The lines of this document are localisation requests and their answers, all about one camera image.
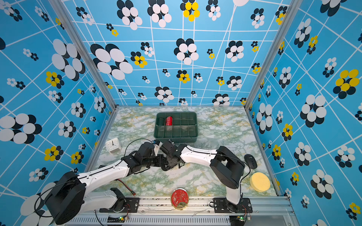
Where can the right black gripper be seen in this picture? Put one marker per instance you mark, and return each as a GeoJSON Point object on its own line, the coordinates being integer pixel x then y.
{"type": "Point", "coordinates": [170, 162]}

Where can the black grey argyle sock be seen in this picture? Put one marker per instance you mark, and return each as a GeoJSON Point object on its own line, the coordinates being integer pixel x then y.
{"type": "Point", "coordinates": [162, 162]}

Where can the green compartment tray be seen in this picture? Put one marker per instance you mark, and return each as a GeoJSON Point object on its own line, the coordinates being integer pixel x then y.
{"type": "Point", "coordinates": [183, 130]}

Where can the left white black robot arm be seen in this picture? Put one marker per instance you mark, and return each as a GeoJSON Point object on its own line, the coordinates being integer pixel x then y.
{"type": "Point", "coordinates": [75, 193]}

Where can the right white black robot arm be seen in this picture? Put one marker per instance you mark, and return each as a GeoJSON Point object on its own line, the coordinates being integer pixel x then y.
{"type": "Point", "coordinates": [228, 168]}

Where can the dark green roll in tray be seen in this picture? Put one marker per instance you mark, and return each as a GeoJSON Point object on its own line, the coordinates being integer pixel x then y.
{"type": "Point", "coordinates": [160, 121]}

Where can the white square clock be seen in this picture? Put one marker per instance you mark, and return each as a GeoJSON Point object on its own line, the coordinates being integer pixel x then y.
{"type": "Point", "coordinates": [113, 145]}

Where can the red soda can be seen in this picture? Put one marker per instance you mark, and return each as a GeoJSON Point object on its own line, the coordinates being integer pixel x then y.
{"type": "Point", "coordinates": [169, 121]}

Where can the red round tin lid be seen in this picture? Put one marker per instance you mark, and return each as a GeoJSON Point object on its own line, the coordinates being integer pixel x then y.
{"type": "Point", "coordinates": [179, 198]}

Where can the black computer mouse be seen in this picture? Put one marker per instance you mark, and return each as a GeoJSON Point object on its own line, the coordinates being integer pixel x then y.
{"type": "Point", "coordinates": [251, 161]}

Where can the yellow round sponge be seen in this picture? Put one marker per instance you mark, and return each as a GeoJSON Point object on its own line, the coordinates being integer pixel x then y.
{"type": "Point", "coordinates": [260, 182]}

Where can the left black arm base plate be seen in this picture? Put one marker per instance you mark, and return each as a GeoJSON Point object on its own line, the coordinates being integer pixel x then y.
{"type": "Point", "coordinates": [130, 204]}

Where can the aluminium front rail frame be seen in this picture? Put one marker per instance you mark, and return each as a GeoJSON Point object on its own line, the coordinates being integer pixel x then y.
{"type": "Point", "coordinates": [158, 211]}

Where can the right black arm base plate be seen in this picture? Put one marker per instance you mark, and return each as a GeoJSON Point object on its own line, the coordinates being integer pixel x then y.
{"type": "Point", "coordinates": [221, 205]}

